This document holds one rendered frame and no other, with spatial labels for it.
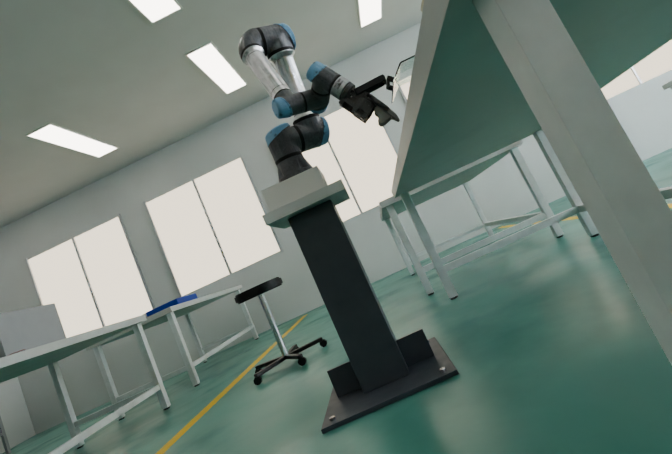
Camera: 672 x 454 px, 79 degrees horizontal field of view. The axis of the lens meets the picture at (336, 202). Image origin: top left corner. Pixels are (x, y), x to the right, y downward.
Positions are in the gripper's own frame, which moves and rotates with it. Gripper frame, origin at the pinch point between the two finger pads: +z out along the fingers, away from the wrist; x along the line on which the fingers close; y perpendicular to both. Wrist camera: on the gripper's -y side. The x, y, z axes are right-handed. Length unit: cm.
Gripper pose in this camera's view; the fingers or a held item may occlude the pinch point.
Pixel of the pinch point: (397, 117)
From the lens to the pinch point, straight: 144.7
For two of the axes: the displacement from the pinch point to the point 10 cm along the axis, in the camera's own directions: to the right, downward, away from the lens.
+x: -1.2, -0.8, -9.9
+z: 8.1, 5.7, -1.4
